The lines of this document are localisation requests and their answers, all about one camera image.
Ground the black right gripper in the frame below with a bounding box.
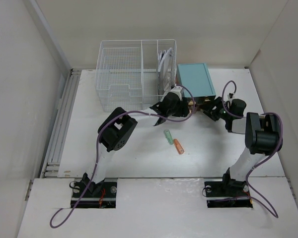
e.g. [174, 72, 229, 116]
[199, 96, 231, 121]

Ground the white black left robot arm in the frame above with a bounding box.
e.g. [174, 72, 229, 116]
[81, 85, 191, 197]

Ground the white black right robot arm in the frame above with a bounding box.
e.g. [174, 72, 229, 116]
[201, 97, 283, 196]

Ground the green correction tape dispenser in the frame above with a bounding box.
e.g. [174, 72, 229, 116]
[164, 129, 173, 145]

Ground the teal orange drawer cabinet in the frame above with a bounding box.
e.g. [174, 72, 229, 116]
[176, 63, 216, 105]

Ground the orange correction tape dispenser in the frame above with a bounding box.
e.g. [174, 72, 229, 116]
[173, 139, 184, 155]

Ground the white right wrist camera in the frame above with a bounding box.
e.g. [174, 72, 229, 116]
[227, 93, 235, 101]

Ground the white wire mesh basket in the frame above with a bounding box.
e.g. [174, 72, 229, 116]
[95, 39, 176, 112]

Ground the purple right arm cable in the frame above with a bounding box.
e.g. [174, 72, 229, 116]
[221, 80, 286, 219]

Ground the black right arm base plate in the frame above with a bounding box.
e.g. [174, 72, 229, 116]
[204, 180, 253, 208]

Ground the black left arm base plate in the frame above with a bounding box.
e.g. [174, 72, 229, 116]
[69, 179, 118, 209]

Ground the aluminium frame rail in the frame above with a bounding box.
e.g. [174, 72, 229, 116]
[39, 68, 81, 179]

